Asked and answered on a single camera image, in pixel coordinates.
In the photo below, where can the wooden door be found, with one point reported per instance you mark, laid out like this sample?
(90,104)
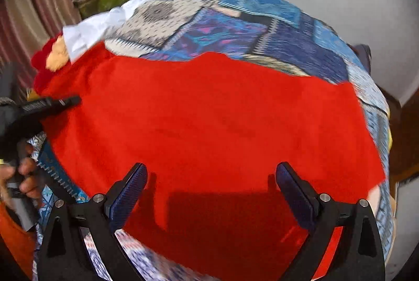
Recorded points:
(407,137)

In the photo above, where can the red and orange plush toy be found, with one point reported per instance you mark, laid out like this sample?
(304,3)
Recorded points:
(57,55)

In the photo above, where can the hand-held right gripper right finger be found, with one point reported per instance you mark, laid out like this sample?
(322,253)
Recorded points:
(294,196)

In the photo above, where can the person's left hand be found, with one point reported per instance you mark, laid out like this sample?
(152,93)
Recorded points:
(29,176)

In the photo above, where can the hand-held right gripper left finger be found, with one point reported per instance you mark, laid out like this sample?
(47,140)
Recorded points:
(129,196)

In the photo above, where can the person's orange clothing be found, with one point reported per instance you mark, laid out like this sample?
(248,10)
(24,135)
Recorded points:
(13,241)

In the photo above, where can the red garment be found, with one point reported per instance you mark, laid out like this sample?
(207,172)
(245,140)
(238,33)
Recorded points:
(203,124)

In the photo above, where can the blue patchwork blanket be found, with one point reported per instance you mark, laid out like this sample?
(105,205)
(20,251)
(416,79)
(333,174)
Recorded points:
(229,32)

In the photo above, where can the striped brown curtain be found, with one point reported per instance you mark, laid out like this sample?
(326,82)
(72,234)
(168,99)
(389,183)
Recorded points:
(39,6)

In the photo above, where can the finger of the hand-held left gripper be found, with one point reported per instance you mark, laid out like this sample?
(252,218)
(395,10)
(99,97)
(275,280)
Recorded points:
(49,104)

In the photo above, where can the white cloth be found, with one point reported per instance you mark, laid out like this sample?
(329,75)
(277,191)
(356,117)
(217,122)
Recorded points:
(95,29)

